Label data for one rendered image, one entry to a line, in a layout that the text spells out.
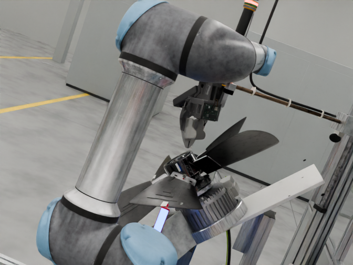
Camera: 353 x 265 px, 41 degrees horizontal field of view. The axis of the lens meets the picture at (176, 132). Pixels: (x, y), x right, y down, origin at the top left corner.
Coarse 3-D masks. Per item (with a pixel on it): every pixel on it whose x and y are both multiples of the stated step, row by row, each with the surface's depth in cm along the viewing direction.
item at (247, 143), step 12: (240, 132) 148; (252, 132) 151; (264, 132) 153; (228, 144) 158; (240, 144) 159; (252, 144) 160; (264, 144) 162; (276, 144) 164; (216, 156) 165; (228, 156) 165; (240, 156) 166
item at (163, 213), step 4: (160, 212) 129; (164, 212) 129; (160, 216) 129; (164, 216) 129; (160, 220) 130; (164, 220) 129; (156, 224) 130; (160, 224) 130; (156, 228) 130; (160, 228) 130
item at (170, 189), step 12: (168, 180) 157; (180, 180) 160; (144, 192) 148; (156, 192) 148; (168, 192) 148; (180, 192) 150; (192, 192) 153; (144, 204) 141; (156, 204) 140; (192, 204) 142
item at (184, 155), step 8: (184, 152) 176; (192, 152) 171; (176, 160) 167; (184, 160) 167; (192, 160) 169; (168, 168) 169; (176, 168) 167; (184, 168) 167; (192, 168) 168; (192, 176) 167; (200, 176) 171; (208, 176) 170; (200, 184) 166
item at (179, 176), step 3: (171, 174) 164; (174, 174) 165; (177, 174) 165; (180, 174) 166; (177, 177) 163; (180, 177) 164; (186, 177) 166; (189, 177) 166; (183, 180) 162; (186, 180) 163; (189, 180) 164; (192, 180) 165; (195, 180) 165; (192, 183) 163; (195, 183) 164
